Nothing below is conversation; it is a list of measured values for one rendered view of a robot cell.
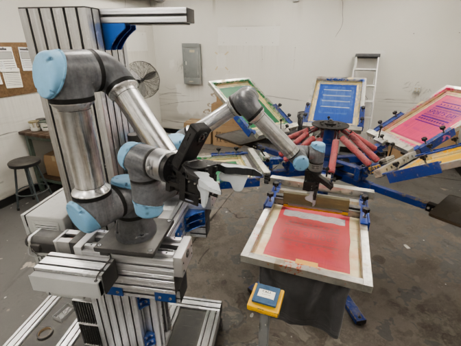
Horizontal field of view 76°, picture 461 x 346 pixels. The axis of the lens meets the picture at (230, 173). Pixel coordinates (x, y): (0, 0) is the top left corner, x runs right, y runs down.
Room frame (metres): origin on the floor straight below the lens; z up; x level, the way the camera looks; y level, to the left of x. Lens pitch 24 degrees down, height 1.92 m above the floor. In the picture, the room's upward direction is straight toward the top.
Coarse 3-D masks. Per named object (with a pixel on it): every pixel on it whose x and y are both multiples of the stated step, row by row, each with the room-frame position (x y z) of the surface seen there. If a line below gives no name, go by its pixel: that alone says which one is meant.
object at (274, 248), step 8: (288, 208) 1.64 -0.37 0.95; (296, 208) 1.64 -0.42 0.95; (280, 216) 1.54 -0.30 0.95; (288, 216) 1.54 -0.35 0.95; (280, 224) 1.45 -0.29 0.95; (272, 232) 1.38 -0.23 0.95; (280, 232) 1.38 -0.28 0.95; (272, 240) 1.30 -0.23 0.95; (272, 248) 1.24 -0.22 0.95; (280, 248) 1.24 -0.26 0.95; (288, 248) 1.24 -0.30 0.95; (296, 248) 1.24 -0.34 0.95; (304, 248) 1.24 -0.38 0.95; (280, 256) 1.18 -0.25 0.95; (288, 256) 1.18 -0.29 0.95; (296, 256) 1.18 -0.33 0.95; (304, 256) 1.18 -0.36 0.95
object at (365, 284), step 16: (304, 192) 1.79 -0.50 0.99; (272, 208) 1.63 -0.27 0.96; (256, 224) 1.40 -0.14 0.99; (256, 240) 1.27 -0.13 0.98; (368, 240) 1.26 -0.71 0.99; (240, 256) 1.14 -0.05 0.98; (256, 256) 1.13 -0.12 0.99; (368, 256) 1.13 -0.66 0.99; (288, 272) 1.06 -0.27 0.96; (304, 272) 1.04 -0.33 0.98; (320, 272) 1.03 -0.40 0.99; (368, 272) 1.03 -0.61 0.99; (352, 288) 0.97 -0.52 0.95; (368, 288) 0.95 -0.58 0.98
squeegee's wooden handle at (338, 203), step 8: (288, 192) 1.51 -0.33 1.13; (296, 192) 1.51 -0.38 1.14; (288, 200) 1.51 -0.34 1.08; (296, 200) 1.49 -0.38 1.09; (304, 200) 1.48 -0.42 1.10; (320, 200) 1.45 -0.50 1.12; (328, 200) 1.43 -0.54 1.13; (336, 200) 1.42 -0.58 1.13; (344, 200) 1.40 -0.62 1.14; (328, 208) 1.43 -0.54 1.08; (336, 208) 1.42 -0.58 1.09; (344, 208) 1.40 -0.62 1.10
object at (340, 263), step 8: (328, 216) 1.54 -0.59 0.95; (336, 216) 1.54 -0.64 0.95; (344, 216) 1.54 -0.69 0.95; (320, 224) 1.45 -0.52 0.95; (328, 224) 1.45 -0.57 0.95; (336, 224) 1.45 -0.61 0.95; (344, 232) 1.38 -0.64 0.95; (344, 240) 1.30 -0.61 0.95; (344, 248) 1.24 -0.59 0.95; (312, 256) 1.18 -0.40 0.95; (320, 256) 1.18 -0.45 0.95; (328, 256) 1.18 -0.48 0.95; (336, 256) 1.18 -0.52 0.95; (344, 256) 1.18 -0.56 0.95; (320, 264) 1.12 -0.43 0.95; (328, 264) 1.12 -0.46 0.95; (336, 264) 1.12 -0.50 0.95; (344, 264) 1.12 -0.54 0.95; (344, 272) 1.07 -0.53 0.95
